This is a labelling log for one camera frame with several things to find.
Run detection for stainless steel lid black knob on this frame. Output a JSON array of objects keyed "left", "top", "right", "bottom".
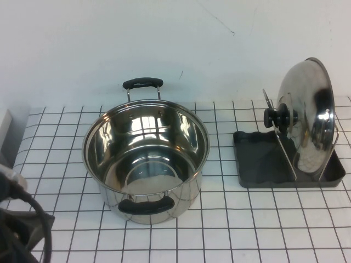
[{"left": 263, "top": 56, "right": 336, "bottom": 176}]

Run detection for stainless steel pot black handles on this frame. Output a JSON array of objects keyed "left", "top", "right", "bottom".
[{"left": 81, "top": 77, "right": 211, "bottom": 225}]

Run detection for dark tray wire lid rack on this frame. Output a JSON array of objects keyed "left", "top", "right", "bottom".
[{"left": 233, "top": 88, "right": 346, "bottom": 189}]

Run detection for thick black cable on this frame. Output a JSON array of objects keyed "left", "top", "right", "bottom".
[{"left": 4, "top": 188, "right": 53, "bottom": 263}]

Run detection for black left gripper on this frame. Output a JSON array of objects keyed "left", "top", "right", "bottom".
[{"left": 0, "top": 208, "right": 56, "bottom": 263}]

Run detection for white black grid tablecloth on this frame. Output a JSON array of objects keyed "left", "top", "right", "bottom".
[{"left": 0, "top": 94, "right": 351, "bottom": 263}]

